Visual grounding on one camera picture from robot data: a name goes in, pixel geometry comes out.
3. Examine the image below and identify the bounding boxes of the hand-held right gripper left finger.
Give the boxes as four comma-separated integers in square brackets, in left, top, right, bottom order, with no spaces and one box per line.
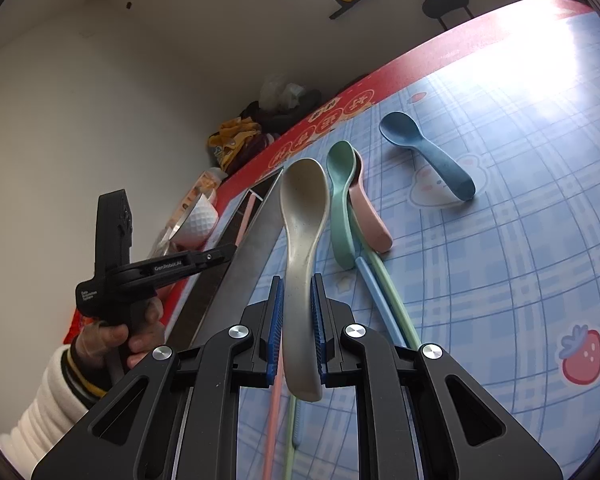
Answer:
[32,275,286,480]

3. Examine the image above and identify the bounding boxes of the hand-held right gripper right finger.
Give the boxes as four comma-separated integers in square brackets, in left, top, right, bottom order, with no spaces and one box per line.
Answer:
[310,273,563,480]

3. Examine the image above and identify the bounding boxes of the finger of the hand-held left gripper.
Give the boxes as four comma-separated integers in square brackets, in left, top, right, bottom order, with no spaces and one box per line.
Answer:
[195,242,238,268]

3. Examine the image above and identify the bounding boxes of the stainless steel utensil tray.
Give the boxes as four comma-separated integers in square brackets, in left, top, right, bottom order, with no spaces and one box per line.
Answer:
[167,166,287,353]

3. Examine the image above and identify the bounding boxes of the beige plastic spoon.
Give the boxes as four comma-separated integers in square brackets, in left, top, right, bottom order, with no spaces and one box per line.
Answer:
[279,158,327,401]

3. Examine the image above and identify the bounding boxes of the pink plastic spoon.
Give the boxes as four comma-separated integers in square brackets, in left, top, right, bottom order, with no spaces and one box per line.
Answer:
[347,149,394,253]

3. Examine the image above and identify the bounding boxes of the green plastic spoon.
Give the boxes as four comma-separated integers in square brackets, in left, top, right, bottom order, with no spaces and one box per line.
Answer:
[327,141,357,268]

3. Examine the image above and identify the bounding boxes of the blue plastic spoon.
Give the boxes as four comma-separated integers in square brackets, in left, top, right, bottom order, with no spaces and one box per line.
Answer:
[379,111,477,202]

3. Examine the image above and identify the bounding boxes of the person's left forearm white sleeve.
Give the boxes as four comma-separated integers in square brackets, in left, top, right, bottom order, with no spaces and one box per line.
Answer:
[0,345,111,466]

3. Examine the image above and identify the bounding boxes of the person's left hand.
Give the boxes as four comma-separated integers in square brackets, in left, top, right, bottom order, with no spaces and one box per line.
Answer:
[74,294,167,377]

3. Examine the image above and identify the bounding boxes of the white dimpled bowl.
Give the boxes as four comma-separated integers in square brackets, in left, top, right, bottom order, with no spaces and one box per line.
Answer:
[172,195,220,248]

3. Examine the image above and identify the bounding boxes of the plastic-covered bowl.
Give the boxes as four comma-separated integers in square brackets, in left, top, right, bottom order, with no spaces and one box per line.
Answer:
[152,210,183,261]

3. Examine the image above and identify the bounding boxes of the tissue packet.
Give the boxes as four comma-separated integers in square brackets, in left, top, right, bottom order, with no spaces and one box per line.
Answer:
[172,167,228,226]

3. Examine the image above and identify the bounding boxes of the dark red clothes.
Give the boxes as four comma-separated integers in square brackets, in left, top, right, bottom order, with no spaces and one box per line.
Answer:
[220,132,281,176]

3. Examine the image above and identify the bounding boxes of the yellow clothes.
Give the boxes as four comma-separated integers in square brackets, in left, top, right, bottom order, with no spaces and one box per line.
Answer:
[208,117,261,161]

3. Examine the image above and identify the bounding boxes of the blue plaid table mat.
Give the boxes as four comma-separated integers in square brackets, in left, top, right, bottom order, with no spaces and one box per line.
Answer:
[172,0,600,480]

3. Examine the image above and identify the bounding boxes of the clear plastic bag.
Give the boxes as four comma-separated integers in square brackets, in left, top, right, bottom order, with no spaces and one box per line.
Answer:
[259,74,306,111]

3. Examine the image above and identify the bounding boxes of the red printed tablecloth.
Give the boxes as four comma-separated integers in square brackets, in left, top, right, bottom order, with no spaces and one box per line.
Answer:
[67,0,588,356]

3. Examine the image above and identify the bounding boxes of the black round stool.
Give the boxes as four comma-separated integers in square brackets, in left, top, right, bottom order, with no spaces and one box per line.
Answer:
[422,0,473,31]

